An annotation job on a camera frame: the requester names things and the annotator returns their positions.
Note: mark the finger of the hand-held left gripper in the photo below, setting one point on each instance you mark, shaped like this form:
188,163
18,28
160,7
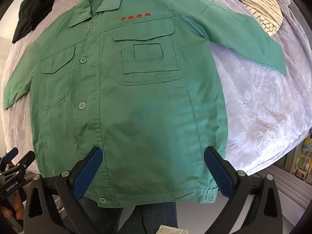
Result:
25,159
11,153

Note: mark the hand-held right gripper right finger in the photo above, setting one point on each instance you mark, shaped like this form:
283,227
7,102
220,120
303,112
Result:
219,173

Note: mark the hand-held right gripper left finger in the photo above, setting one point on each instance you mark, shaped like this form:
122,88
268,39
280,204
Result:
89,173

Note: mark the green work jacket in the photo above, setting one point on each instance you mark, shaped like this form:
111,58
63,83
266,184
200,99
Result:
146,102

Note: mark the person's left hand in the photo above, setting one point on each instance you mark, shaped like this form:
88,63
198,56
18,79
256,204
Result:
17,208

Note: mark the grey padded bed base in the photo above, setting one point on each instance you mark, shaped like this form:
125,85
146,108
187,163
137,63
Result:
290,182

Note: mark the person's legs in jeans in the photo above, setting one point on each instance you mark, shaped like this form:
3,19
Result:
158,214

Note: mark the pale fabric item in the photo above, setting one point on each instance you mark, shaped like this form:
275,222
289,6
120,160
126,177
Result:
171,230

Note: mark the lavender embossed blanket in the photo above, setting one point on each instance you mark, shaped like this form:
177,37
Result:
256,97

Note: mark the shelf with small bottles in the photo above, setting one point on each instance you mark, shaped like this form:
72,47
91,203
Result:
304,158

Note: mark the black garment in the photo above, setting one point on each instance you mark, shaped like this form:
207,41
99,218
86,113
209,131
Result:
34,12

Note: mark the beige striped robe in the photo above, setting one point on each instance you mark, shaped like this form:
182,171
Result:
256,7

